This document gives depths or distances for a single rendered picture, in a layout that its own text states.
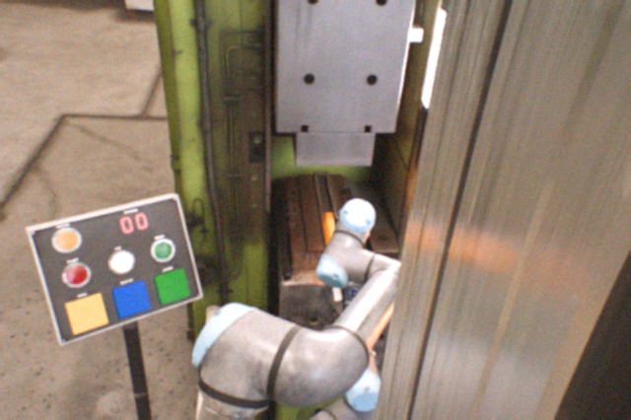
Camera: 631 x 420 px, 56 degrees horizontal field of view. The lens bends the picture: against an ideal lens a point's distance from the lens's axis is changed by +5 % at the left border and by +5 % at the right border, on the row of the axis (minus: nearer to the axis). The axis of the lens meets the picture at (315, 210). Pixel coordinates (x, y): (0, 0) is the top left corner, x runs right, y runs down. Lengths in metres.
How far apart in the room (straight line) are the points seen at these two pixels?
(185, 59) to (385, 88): 0.50
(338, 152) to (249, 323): 0.69
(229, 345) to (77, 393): 1.82
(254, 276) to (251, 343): 1.02
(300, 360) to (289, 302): 0.84
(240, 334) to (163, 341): 1.90
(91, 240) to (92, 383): 1.30
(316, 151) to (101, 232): 0.56
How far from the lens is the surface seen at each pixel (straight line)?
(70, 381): 2.73
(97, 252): 1.48
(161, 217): 1.49
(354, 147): 1.47
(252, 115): 1.57
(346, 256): 1.22
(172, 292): 1.51
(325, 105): 1.41
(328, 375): 0.87
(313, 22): 1.33
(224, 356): 0.90
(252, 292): 1.94
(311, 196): 1.87
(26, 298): 3.16
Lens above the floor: 2.01
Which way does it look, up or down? 35 degrees down
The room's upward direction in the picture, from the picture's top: 4 degrees clockwise
